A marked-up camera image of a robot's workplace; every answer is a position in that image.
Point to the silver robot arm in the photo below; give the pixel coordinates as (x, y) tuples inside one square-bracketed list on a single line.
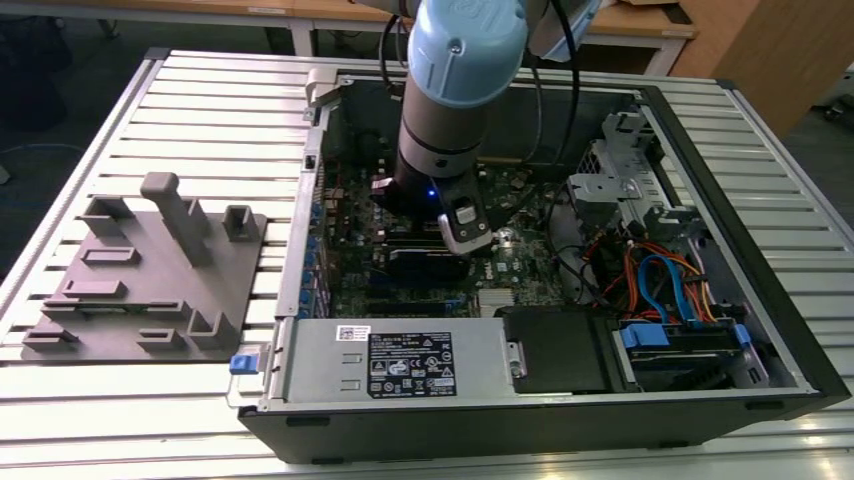
[(440, 130)]

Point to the black RAM slot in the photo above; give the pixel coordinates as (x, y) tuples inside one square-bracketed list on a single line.
[(413, 242), (413, 247), (413, 236)]

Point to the black graphics card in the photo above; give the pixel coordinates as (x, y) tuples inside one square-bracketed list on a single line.
[(413, 270)]

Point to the silver coin battery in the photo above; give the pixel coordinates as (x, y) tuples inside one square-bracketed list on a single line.
[(519, 180)]

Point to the green motherboard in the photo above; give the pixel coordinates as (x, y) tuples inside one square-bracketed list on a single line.
[(534, 250)]

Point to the silver chipset heatsink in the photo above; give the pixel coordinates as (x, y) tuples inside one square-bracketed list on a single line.
[(496, 297)]

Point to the silver drive cage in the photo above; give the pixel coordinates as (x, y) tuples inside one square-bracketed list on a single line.
[(590, 187)]

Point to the silver power supply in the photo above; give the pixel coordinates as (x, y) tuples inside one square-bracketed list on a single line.
[(320, 360)]

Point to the black plastic shroud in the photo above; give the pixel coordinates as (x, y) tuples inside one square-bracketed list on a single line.
[(560, 350)]

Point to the blue case latch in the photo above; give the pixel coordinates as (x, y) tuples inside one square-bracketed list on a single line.
[(241, 365)]

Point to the gray parts rack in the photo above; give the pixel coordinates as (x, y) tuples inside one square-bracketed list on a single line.
[(167, 300)]

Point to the blue disk carrier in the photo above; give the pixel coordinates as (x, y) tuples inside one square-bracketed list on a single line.
[(643, 336)]

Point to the black PC case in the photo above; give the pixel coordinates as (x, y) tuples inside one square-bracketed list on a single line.
[(467, 435)]

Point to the wooden cabinet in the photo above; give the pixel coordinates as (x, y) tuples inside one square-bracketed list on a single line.
[(787, 50)]

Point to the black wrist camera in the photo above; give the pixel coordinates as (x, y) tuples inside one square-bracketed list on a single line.
[(380, 184)]

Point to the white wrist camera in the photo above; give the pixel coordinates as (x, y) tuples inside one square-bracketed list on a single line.
[(467, 225)]

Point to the wooden desk white frame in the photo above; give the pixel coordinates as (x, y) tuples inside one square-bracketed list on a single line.
[(200, 6), (640, 25)]

